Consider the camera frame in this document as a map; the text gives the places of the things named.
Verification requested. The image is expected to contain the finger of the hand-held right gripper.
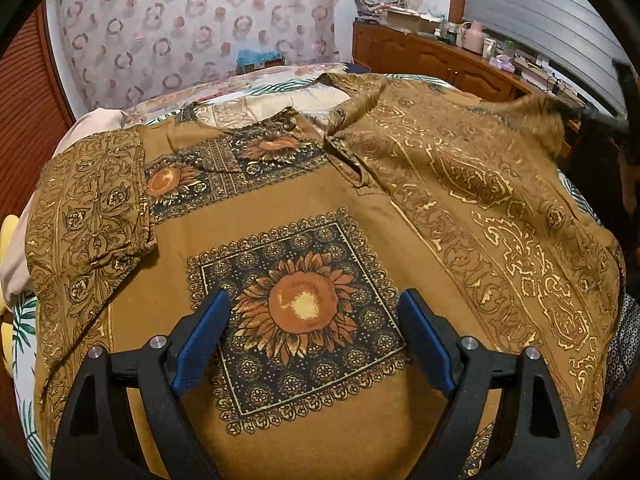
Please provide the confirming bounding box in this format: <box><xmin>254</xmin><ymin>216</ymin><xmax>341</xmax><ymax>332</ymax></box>
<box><xmin>560</xmin><ymin>101</ymin><xmax>629</xmax><ymax>130</ymax></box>
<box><xmin>611</xmin><ymin>59</ymin><xmax>639</xmax><ymax>122</ymax></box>

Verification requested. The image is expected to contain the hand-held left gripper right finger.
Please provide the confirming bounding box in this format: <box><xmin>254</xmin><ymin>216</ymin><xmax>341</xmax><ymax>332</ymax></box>
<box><xmin>397</xmin><ymin>288</ymin><xmax>581</xmax><ymax>480</ymax></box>

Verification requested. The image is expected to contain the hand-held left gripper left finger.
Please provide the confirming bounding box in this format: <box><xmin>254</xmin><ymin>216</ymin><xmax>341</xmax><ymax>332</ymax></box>
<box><xmin>50</xmin><ymin>287</ymin><xmax>232</xmax><ymax>480</ymax></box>

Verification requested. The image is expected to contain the brown sunflower print shirt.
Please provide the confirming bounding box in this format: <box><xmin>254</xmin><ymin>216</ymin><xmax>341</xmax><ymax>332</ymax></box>
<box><xmin>25</xmin><ymin>72</ymin><xmax>626</xmax><ymax>480</ymax></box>

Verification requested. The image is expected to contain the pink jug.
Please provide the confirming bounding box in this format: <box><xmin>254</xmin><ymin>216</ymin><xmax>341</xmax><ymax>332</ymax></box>
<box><xmin>461</xmin><ymin>21</ymin><xmax>485</xmax><ymax>54</ymax></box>

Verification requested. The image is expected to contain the wooden cabinet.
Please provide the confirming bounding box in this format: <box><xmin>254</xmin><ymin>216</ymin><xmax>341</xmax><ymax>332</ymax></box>
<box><xmin>351</xmin><ymin>20</ymin><xmax>587</xmax><ymax>157</ymax></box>

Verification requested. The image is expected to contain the palm leaf print bedsheet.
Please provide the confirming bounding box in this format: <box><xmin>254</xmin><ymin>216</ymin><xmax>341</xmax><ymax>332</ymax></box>
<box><xmin>10</xmin><ymin>67</ymin><xmax>608</xmax><ymax>480</ymax></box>

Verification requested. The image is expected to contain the beige pillow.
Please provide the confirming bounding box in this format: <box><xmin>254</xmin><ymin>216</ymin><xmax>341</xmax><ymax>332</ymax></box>
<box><xmin>0</xmin><ymin>107</ymin><xmax>142</xmax><ymax>307</ymax></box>

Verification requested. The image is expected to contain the cardboard box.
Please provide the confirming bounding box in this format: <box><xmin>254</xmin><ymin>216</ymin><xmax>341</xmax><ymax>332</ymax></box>
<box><xmin>385</xmin><ymin>10</ymin><xmax>442</xmax><ymax>35</ymax></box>

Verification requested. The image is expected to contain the yellow plush toy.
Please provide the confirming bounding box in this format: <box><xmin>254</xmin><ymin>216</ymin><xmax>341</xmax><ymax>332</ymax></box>
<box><xmin>0</xmin><ymin>214</ymin><xmax>27</xmax><ymax>376</ymax></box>

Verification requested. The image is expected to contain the floral quilt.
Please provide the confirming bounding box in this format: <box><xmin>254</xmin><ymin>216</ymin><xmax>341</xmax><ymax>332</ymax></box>
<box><xmin>122</xmin><ymin>61</ymin><xmax>353</xmax><ymax>117</ymax></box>

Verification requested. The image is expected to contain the patterned bag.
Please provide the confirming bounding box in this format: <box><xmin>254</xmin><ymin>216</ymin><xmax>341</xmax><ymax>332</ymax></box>
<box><xmin>353</xmin><ymin>0</ymin><xmax>397</xmax><ymax>25</ymax></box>

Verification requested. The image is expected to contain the louvred wooden door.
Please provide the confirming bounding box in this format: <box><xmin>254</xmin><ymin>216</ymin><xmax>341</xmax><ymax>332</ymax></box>
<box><xmin>0</xmin><ymin>7</ymin><xmax>77</xmax><ymax>222</ymax></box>

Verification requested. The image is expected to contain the box with blue plastic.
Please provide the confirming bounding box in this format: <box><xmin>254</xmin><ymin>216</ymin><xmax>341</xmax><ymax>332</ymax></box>
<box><xmin>236</xmin><ymin>49</ymin><xmax>287</xmax><ymax>74</ymax></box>

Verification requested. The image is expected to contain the black white ring-patterned cloth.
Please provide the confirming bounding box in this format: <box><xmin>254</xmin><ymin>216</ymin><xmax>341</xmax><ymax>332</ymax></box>
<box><xmin>602</xmin><ymin>294</ymin><xmax>640</xmax><ymax>402</ymax></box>

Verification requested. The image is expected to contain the ring pattern sheer curtain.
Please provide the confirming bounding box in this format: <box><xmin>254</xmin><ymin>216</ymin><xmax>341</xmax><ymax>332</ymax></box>
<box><xmin>49</xmin><ymin>0</ymin><xmax>349</xmax><ymax>112</ymax></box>

